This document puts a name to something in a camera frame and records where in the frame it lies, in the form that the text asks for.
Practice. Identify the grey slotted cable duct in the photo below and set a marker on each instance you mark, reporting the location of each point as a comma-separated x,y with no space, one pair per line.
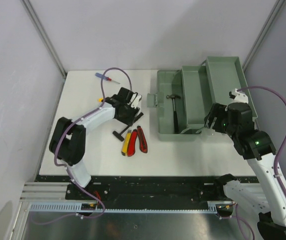
210,207

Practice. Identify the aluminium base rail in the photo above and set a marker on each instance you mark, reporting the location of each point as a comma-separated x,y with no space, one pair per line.
44,191

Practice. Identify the green toolbox with clear lid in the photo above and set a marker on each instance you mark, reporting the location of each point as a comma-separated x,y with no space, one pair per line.
199,88

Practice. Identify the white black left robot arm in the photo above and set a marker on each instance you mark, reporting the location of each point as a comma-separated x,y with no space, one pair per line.
68,141

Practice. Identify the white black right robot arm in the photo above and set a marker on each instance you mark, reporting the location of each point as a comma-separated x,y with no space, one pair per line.
256,147

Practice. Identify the blue handled screwdriver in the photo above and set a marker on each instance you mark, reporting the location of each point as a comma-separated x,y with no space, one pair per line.
106,78

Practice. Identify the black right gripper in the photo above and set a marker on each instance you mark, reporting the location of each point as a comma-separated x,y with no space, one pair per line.
217,110

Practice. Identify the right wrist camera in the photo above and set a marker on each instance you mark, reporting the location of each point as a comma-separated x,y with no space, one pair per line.
238,97

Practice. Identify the black hacksaw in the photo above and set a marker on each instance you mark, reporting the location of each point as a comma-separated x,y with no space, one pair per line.
119,135

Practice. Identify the yellow utility knife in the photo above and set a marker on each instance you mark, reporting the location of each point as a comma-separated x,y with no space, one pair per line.
124,148

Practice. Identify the red black utility knife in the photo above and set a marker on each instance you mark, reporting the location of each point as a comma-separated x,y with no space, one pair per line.
142,140

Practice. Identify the small steel claw hammer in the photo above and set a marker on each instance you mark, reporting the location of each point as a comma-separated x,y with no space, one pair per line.
173,98

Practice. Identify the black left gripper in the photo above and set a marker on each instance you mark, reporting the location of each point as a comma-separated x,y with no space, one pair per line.
134,113

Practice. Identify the aluminium frame post right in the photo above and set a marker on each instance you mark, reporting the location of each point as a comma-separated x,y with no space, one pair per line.
267,26

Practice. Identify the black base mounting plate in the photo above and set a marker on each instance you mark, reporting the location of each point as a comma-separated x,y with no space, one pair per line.
108,188

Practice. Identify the aluminium frame post left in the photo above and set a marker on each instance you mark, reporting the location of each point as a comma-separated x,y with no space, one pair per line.
32,14

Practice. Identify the aluminium frame post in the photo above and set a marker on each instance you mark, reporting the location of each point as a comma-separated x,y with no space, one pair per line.
32,14
267,26

